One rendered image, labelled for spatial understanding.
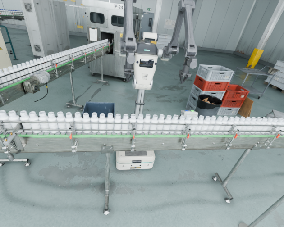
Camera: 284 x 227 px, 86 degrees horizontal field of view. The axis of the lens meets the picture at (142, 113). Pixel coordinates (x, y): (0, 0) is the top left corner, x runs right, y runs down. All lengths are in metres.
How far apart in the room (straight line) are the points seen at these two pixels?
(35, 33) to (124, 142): 6.06
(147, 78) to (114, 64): 3.26
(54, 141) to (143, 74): 1.03
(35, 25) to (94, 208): 6.06
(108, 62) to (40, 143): 3.87
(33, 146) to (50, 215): 0.89
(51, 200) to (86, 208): 0.41
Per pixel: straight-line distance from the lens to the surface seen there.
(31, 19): 6.90
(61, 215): 2.06
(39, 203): 2.19
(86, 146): 1.34
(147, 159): 2.11
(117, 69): 4.89
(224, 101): 4.07
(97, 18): 4.89
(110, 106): 1.80
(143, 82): 1.69
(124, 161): 2.07
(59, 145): 1.38
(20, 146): 1.39
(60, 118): 1.25
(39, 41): 6.90
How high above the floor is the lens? 1.82
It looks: 32 degrees down
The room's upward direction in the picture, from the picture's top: 9 degrees clockwise
